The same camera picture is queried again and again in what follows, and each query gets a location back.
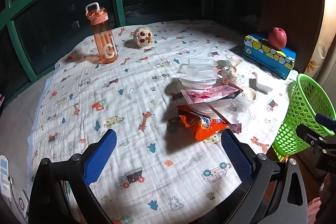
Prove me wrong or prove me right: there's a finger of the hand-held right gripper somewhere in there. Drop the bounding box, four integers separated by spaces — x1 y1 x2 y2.
315 113 336 131
297 123 328 147

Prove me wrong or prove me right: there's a white power strip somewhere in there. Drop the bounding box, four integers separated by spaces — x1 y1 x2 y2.
0 155 15 199

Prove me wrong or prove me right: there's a pink snack wrapper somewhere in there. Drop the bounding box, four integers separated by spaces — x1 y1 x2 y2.
181 83 246 104

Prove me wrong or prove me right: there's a green plastic basket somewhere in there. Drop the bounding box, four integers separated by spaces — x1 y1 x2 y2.
272 73 336 163

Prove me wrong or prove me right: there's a pink torn wrapper strip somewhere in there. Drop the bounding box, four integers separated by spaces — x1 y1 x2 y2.
207 104 241 134

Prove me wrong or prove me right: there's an orange snack packet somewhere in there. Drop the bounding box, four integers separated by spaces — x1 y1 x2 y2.
176 105 229 142

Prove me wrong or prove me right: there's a blue tissue box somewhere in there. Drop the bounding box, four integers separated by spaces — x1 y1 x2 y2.
243 33 297 80

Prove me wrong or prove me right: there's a small plush toy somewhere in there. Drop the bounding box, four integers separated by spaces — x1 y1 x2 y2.
130 26 153 48

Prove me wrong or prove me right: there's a clear plastic dome lid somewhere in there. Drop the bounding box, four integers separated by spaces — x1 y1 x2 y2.
190 98 251 126

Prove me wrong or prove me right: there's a printed blanket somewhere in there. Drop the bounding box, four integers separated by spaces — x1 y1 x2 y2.
26 20 300 224

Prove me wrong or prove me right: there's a clear plastic clamshell container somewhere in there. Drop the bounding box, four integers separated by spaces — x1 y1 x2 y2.
178 58 222 83

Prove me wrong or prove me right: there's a red apple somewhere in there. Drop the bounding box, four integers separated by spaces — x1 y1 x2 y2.
268 27 288 50

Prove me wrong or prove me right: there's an orange water bottle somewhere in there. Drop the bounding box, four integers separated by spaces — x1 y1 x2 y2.
84 3 119 65

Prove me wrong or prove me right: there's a tissue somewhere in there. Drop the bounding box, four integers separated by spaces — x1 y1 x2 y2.
221 66 246 86

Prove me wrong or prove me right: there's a white plastic bowl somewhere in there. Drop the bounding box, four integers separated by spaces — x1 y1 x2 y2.
178 77 217 90

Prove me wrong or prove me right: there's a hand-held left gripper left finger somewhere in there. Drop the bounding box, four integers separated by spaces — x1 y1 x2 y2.
28 129 117 224

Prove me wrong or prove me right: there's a small clear sauce cup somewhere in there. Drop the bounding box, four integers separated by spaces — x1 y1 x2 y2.
240 86 259 101

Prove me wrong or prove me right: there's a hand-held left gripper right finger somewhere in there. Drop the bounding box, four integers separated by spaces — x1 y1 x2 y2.
221 130 309 224

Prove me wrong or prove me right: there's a brown wooden cabinet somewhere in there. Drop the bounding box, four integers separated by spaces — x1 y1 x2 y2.
259 0 327 75

